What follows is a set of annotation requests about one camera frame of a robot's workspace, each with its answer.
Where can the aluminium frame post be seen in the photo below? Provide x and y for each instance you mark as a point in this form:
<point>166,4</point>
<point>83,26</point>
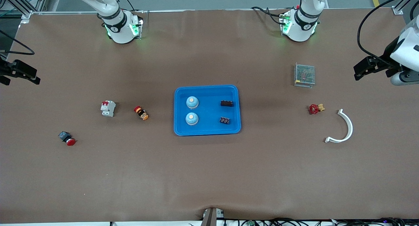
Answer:
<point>25,15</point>
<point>397,10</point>

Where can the red orange pushbutton switch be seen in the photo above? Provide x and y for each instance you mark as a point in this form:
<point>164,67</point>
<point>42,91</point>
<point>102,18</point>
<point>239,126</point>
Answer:
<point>141,113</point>

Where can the small green connector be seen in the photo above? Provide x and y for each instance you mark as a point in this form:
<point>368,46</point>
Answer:
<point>250,223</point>

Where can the white red circuit breaker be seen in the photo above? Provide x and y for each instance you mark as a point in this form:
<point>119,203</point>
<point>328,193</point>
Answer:
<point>108,108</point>

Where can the blue plastic tray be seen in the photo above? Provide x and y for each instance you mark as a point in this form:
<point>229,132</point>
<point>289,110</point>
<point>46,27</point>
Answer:
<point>209,127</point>

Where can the small black relay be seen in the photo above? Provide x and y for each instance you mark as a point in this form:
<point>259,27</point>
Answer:
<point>224,120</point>

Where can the red valve handwheel brass fitting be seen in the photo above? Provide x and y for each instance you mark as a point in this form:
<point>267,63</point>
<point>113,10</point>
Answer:
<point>315,108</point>

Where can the metal table edge clamp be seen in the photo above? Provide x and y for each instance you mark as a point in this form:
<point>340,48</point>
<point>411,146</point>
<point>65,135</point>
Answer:
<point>211,217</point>

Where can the metal mesh power supply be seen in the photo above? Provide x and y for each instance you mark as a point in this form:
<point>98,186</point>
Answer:
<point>305,74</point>

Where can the light blue call bell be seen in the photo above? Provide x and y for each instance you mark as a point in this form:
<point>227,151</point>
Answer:
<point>191,118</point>
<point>192,102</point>

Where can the black right camera bracket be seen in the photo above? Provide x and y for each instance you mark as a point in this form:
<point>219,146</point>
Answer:
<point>4,80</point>

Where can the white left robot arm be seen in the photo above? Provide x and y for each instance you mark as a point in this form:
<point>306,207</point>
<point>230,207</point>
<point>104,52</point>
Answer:
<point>299,23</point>

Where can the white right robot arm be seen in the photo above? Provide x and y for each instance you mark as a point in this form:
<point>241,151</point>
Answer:
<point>121,23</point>

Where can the black left camera bracket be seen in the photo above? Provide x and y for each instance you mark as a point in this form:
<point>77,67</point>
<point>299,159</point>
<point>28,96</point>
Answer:
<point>392,72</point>

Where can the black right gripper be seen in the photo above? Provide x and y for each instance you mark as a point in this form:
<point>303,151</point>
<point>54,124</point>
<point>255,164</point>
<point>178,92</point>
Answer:
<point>4,69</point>

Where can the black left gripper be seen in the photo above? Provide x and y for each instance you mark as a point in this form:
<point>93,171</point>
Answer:
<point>387,55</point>

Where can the white curved plastic bracket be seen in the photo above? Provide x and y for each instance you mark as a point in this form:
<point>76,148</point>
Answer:
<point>350,126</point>

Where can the black camera bracket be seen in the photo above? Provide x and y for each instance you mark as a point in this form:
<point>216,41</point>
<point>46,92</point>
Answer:
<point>4,80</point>
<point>392,72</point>

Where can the red mushroom button dark body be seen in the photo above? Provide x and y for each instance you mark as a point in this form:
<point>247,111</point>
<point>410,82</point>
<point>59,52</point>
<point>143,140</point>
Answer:
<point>67,138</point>

